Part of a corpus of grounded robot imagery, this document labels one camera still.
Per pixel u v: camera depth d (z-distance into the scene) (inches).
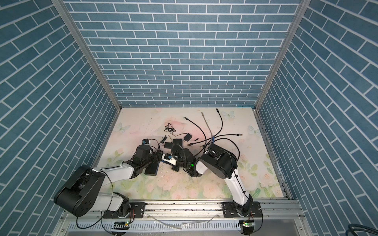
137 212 29.1
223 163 21.4
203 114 45.7
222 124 43.8
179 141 39.3
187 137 40.0
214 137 40.1
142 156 28.0
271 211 29.6
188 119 44.7
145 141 32.5
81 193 16.8
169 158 30.8
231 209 29.0
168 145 38.2
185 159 29.0
